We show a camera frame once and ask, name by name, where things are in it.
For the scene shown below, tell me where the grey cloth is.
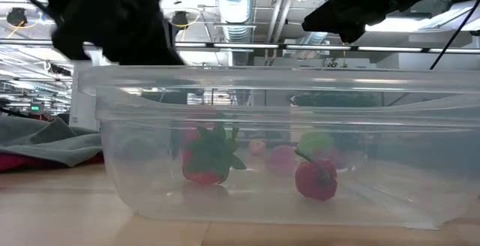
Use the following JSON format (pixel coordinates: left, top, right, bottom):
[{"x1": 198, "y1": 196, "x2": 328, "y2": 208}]
[{"x1": 0, "y1": 115, "x2": 103, "y2": 168}]

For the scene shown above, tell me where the red toy cherry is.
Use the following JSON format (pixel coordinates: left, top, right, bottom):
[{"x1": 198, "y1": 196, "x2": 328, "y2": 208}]
[{"x1": 293, "y1": 147, "x2": 338, "y2": 202}]

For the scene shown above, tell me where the pink and white toy produce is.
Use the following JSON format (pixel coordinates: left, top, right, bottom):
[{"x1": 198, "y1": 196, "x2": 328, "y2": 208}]
[{"x1": 247, "y1": 139, "x2": 268, "y2": 157}]

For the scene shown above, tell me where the long ceiling light strip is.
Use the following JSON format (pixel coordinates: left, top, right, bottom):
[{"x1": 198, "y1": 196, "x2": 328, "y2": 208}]
[{"x1": 0, "y1": 38, "x2": 480, "y2": 54}]

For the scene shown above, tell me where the long black arm cable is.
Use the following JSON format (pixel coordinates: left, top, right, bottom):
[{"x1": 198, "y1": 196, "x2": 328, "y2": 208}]
[{"x1": 429, "y1": 0, "x2": 480, "y2": 71}]

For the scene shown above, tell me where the red cloth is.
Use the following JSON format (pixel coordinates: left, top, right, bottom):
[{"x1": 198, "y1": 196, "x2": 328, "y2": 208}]
[{"x1": 0, "y1": 151, "x2": 105, "y2": 174}]

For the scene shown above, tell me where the silver ceiling ventilation duct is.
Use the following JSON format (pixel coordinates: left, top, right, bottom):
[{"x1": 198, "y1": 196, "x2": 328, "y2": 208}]
[{"x1": 214, "y1": 0, "x2": 260, "y2": 67}]

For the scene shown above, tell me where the navy blue cloth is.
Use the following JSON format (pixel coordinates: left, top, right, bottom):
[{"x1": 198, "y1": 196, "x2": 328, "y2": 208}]
[{"x1": 365, "y1": 131, "x2": 480, "y2": 164}]

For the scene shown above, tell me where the clear plastic tupperware container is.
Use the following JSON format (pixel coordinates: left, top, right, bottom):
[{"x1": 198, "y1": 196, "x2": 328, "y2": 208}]
[{"x1": 76, "y1": 65, "x2": 480, "y2": 230}]

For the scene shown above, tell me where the white pillar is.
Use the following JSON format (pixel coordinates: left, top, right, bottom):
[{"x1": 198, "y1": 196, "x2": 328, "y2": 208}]
[{"x1": 70, "y1": 49, "x2": 101, "y2": 131}]

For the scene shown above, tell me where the light green toy lettuce leaf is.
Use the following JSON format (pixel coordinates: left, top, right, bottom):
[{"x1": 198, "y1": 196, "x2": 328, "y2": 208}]
[{"x1": 298, "y1": 131, "x2": 335, "y2": 156}]

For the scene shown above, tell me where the black ceiling cable reel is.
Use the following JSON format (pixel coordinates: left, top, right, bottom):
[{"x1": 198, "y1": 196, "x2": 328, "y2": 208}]
[
  {"x1": 170, "y1": 10, "x2": 191, "y2": 29},
  {"x1": 5, "y1": 7, "x2": 29, "y2": 28}
]

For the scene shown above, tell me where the pink red toy produce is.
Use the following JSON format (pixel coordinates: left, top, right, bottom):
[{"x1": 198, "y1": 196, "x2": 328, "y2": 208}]
[{"x1": 265, "y1": 144, "x2": 299, "y2": 176}]

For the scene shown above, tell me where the red toy strawberry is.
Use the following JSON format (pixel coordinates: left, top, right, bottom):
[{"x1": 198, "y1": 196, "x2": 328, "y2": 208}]
[{"x1": 181, "y1": 122, "x2": 248, "y2": 186}]

